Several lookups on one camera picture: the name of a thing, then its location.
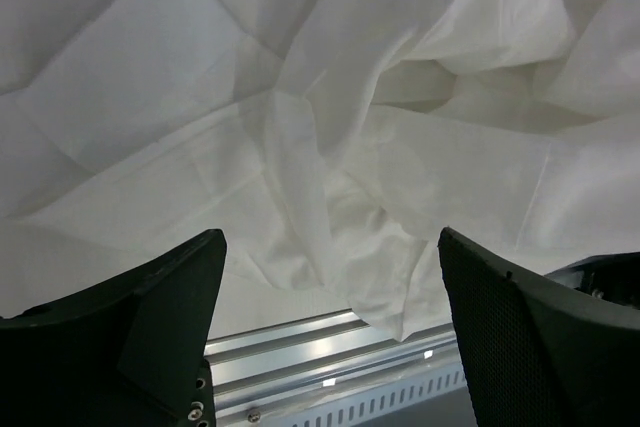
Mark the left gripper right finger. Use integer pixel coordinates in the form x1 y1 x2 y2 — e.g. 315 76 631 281
438 228 639 426

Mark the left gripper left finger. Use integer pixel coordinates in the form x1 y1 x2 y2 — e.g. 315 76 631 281
1 229 227 426

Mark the white shirt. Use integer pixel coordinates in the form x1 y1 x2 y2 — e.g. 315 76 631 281
1 0 639 339

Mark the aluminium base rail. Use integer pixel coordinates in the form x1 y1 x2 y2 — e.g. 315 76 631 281
205 310 461 426

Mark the perforated cable duct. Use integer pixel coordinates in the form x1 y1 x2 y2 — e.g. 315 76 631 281
260 362 467 427

